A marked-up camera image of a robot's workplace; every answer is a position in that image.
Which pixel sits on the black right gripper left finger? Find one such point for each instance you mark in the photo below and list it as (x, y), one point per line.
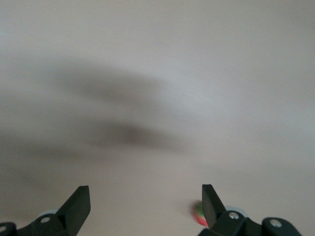
(73, 211)

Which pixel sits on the red strawberry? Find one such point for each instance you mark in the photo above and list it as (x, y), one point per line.
(198, 214)

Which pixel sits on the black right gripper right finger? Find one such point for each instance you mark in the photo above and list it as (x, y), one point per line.
(214, 211)

